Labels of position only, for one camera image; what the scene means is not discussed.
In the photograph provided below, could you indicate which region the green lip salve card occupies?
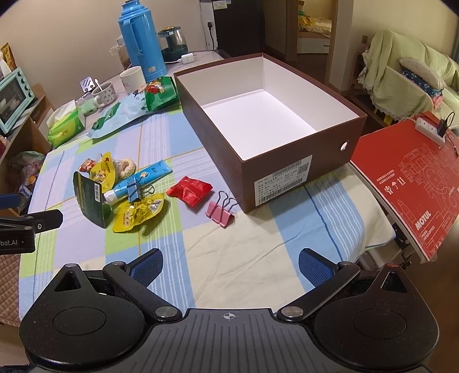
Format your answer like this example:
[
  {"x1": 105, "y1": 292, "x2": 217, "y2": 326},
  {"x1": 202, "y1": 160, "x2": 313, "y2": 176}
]
[{"x1": 72, "y1": 172, "x2": 111, "y2": 228}]

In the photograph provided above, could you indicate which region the yellow foil snack pouch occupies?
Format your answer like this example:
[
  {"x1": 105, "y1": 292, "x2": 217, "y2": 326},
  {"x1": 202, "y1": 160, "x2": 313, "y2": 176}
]
[{"x1": 112, "y1": 193, "x2": 165, "y2": 233}]

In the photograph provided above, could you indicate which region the yellow chestnut snack pouch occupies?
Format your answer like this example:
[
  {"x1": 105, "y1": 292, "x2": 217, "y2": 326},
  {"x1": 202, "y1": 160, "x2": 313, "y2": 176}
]
[{"x1": 90, "y1": 152, "x2": 116, "y2": 193}]

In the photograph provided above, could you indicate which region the blue binder clip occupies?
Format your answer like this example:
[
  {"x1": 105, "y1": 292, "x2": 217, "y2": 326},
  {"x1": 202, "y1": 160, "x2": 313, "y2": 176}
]
[{"x1": 127, "y1": 181, "x2": 155, "y2": 204}]

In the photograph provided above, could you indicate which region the blue cream tube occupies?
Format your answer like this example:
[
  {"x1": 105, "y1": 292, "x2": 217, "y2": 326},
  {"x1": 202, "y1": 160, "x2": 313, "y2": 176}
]
[{"x1": 104, "y1": 160, "x2": 172, "y2": 206}]

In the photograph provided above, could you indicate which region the red snack packet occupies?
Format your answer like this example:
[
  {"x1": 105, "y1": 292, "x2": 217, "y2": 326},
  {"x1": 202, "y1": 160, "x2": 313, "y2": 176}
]
[{"x1": 166, "y1": 176, "x2": 213, "y2": 207}]

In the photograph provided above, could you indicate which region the pink binder clip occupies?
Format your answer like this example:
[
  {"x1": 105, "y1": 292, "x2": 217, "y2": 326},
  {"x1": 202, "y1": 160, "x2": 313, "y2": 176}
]
[{"x1": 205, "y1": 191, "x2": 238, "y2": 228}]

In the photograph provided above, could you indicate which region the red white candy packet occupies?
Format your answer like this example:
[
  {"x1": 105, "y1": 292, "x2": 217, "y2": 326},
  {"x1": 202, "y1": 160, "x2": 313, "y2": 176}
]
[{"x1": 79, "y1": 158, "x2": 96, "y2": 173}]

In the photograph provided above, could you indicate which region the wooden shelf cabinet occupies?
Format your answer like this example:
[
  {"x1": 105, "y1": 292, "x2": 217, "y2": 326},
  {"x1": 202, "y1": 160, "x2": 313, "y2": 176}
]
[{"x1": 1, "y1": 83, "x2": 55, "y2": 193}]

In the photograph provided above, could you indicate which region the green tissue pack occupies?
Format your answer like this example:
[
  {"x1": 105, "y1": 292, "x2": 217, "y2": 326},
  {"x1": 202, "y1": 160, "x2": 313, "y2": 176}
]
[{"x1": 47, "y1": 100, "x2": 85, "y2": 148}]

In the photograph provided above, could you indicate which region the plaid tablecloth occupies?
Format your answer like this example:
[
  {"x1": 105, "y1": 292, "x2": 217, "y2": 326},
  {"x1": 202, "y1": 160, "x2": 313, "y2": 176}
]
[{"x1": 19, "y1": 110, "x2": 394, "y2": 316}]

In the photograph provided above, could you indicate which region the teal toaster oven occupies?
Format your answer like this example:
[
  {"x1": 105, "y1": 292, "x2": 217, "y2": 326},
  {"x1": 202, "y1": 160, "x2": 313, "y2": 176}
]
[{"x1": 0, "y1": 68, "x2": 36, "y2": 135}]

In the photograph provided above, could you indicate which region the light blue snack bag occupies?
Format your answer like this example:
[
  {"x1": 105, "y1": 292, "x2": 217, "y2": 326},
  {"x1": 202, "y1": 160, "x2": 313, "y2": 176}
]
[{"x1": 89, "y1": 90, "x2": 149, "y2": 139}]

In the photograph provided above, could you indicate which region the patterned cup with spoon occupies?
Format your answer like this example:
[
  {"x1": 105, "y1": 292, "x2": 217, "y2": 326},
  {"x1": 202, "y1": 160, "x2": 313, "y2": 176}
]
[{"x1": 91, "y1": 81, "x2": 117, "y2": 109}]

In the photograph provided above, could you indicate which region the red Motul board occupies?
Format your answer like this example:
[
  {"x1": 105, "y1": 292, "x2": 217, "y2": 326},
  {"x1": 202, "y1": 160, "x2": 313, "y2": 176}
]
[{"x1": 351, "y1": 112, "x2": 458, "y2": 262}]

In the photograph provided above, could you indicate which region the brown cardboard box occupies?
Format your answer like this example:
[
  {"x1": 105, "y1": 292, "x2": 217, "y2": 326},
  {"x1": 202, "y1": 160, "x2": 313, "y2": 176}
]
[{"x1": 174, "y1": 54, "x2": 366, "y2": 212}]

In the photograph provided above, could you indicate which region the white mug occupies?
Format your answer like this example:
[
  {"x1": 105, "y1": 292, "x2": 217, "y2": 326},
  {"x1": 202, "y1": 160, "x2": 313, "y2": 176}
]
[{"x1": 119, "y1": 66, "x2": 146, "y2": 94}]

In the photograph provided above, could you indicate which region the green snack bag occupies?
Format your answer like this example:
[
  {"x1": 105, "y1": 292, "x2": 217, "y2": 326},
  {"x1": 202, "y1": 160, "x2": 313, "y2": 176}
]
[{"x1": 144, "y1": 76, "x2": 179, "y2": 113}]

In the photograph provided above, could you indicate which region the white power strip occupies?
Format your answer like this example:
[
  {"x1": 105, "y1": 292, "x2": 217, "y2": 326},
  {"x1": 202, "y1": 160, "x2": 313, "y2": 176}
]
[{"x1": 415, "y1": 117, "x2": 446, "y2": 148}]

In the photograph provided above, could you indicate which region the blue thermos flask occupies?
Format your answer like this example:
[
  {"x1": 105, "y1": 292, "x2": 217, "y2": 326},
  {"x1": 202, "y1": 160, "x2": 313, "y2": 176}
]
[{"x1": 118, "y1": 0, "x2": 167, "y2": 82}]

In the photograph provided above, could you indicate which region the green covered armchair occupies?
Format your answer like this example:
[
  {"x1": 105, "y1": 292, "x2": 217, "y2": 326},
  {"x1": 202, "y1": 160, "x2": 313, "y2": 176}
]
[{"x1": 357, "y1": 30, "x2": 458, "y2": 129}]

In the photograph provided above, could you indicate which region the white charger plug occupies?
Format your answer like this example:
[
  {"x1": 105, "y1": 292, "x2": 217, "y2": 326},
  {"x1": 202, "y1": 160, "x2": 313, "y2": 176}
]
[{"x1": 180, "y1": 53, "x2": 197, "y2": 65}]

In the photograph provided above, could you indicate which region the black cabinet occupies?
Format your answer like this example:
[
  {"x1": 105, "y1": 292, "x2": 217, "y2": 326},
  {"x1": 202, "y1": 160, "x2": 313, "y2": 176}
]
[{"x1": 212, "y1": 0, "x2": 264, "y2": 57}]

